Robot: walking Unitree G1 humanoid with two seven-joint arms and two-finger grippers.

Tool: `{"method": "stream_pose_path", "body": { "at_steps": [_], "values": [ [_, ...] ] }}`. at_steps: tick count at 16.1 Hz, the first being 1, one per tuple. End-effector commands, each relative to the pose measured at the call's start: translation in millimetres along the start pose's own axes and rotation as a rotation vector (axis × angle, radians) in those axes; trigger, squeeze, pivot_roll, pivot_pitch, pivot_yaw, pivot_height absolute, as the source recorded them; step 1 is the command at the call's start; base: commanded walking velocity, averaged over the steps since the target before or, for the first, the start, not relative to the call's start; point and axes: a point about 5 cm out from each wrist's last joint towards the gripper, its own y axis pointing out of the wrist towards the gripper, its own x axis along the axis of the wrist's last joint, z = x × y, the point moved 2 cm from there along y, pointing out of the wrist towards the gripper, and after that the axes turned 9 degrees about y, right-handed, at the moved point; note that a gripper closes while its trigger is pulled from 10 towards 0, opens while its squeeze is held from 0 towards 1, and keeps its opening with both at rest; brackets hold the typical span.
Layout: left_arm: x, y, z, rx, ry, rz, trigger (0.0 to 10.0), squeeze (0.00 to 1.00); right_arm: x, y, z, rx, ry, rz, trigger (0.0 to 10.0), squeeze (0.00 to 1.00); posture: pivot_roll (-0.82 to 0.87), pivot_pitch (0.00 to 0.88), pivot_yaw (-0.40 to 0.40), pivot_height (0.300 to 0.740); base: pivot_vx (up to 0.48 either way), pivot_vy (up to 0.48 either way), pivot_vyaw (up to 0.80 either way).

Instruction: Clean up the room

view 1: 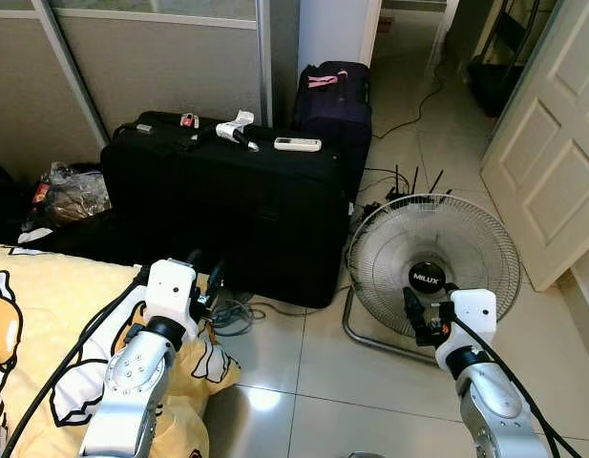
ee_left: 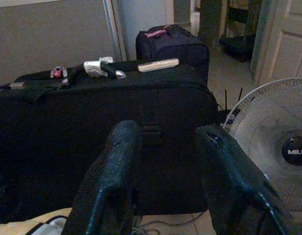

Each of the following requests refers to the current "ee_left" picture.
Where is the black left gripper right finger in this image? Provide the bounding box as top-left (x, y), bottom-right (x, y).
top-left (194, 124), bottom-right (293, 235)

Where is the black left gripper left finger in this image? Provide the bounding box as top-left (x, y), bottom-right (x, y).
top-left (62, 119), bottom-right (143, 235)

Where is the black router with antennas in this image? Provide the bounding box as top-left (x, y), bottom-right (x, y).
top-left (218, 87), bottom-right (244, 125)

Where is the large black fabric suitcase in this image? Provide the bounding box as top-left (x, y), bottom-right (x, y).
top-left (0, 58), bottom-right (219, 225)

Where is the white standing fan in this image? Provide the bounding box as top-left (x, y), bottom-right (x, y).
top-left (223, 78), bottom-right (302, 212)

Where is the white plastic device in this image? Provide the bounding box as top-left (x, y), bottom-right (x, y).
top-left (25, 216), bottom-right (68, 235)

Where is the white luggage tag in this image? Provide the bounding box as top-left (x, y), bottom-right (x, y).
top-left (83, 56), bottom-right (115, 78)

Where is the red padlock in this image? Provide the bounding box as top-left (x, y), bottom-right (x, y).
top-left (50, 66), bottom-right (64, 79)

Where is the white flat remote control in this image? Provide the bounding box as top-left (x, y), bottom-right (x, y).
top-left (138, 58), bottom-right (180, 73)

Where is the black rolling cart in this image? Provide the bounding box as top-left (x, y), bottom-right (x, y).
top-left (219, 0), bottom-right (261, 62)

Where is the small black fabric suitcase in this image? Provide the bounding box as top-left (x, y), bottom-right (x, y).
top-left (135, 23), bottom-right (210, 81)

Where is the white panel door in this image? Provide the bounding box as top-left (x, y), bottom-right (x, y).
top-left (250, 0), bottom-right (302, 86)

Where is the grey metal pole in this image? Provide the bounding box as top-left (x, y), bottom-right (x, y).
top-left (101, 0), bottom-right (124, 63)

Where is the pink luggage ribbon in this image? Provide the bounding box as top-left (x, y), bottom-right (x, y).
top-left (144, 25), bottom-right (171, 39)

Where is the thin floor cable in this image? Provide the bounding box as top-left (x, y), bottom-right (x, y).
top-left (133, 210), bottom-right (210, 235)

